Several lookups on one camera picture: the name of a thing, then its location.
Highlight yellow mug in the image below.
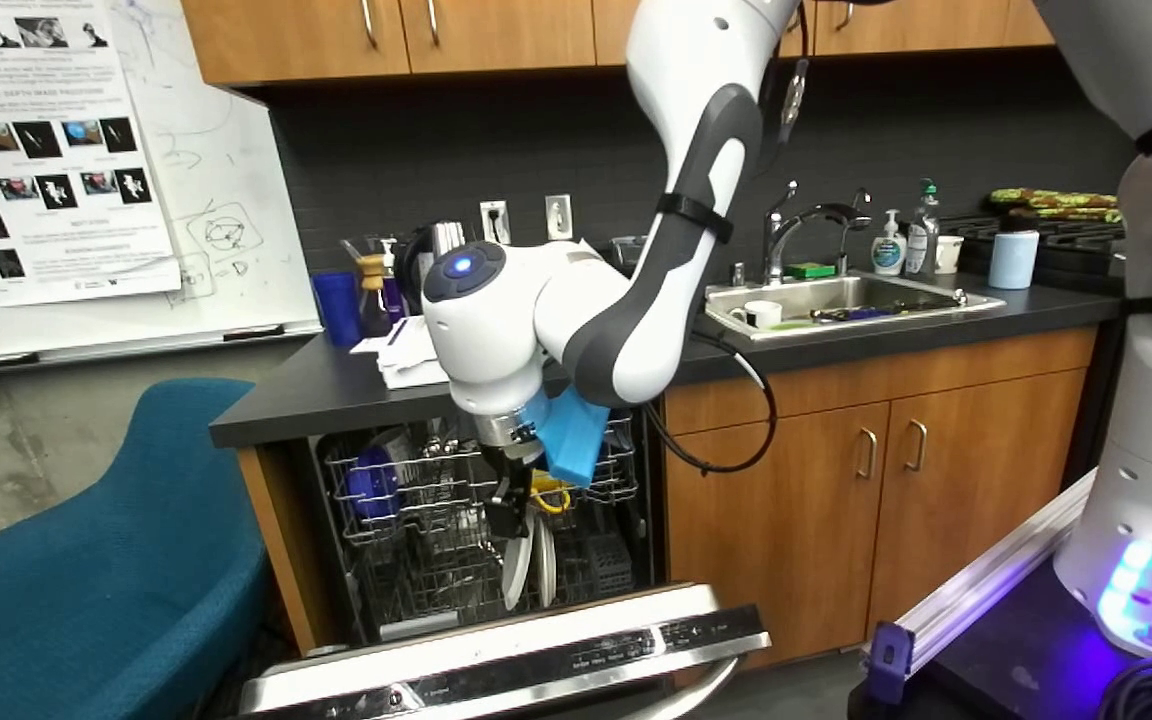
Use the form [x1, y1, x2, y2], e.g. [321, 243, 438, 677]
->
[529, 471, 576, 519]

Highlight wooden wall cabinets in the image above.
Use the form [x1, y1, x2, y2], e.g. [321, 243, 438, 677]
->
[176, 0, 1060, 90]

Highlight stainless steel sink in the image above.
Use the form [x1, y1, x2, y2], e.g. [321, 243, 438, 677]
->
[702, 270, 1009, 347]

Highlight aluminium rail with purple light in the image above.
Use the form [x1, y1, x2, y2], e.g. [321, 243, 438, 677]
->
[864, 464, 1098, 702]

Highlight stainless electric kettle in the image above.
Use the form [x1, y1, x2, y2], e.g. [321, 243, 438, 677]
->
[409, 214, 473, 270]

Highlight black box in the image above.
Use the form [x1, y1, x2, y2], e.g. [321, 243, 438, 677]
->
[1040, 214, 1127, 290]

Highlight stainless dishwasher door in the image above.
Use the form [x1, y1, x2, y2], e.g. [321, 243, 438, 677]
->
[236, 580, 771, 720]

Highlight wooden base cabinets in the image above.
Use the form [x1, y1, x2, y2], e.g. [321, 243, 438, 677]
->
[233, 320, 1103, 668]

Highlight white cup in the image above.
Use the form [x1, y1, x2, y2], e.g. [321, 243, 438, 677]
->
[741, 296, 789, 333]

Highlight white plate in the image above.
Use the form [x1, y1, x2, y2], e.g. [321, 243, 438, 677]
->
[495, 527, 540, 617]
[531, 517, 565, 612]

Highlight blue plastic cup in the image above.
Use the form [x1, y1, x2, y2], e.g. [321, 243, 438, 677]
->
[338, 445, 405, 527]

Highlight chrome kitchen faucet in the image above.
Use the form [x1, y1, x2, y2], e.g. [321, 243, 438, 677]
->
[762, 176, 864, 289]

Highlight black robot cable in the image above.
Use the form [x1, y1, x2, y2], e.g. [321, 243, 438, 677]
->
[648, 0, 819, 479]

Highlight white wall outlet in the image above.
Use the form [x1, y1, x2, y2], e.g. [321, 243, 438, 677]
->
[540, 190, 576, 243]
[477, 196, 511, 252]

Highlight green sponge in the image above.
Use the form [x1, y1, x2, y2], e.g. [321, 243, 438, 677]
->
[784, 255, 846, 285]

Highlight grey wire dishrack with cups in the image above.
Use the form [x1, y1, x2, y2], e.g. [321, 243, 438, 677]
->
[310, 413, 644, 543]

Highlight grey wire dishrack with plates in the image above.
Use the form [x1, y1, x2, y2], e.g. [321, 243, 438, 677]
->
[338, 512, 648, 637]

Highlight yellow green bag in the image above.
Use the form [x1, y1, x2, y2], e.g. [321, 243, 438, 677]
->
[988, 184, 1127, 229]

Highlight teal chair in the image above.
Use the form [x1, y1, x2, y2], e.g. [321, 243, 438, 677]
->
[0, 377, 273, 720]

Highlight clear soap pump bottle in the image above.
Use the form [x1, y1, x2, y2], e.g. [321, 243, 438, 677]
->
[864, 204, 913, 279]

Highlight white mug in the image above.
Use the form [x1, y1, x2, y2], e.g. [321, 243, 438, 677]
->
[931, 229, 968, 279]

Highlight white poster with photos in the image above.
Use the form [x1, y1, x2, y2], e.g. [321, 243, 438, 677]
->
[0, 0, 187, 314]

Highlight green cap dish soap bottle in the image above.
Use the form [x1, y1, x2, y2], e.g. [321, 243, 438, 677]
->
[902, 176, 945, 279]

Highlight whiteboard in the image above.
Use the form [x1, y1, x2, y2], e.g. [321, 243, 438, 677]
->
[0, 0, 328, 382]

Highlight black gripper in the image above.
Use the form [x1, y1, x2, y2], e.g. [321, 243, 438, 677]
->
[486, 455, 545, 543]

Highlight glass pour-over coffee maker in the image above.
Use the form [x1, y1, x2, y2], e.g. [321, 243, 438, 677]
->
[335, 235, 409, 337]

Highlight light blue pitcher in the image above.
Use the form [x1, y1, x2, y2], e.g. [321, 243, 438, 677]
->
[984, 223, 1047, 290]

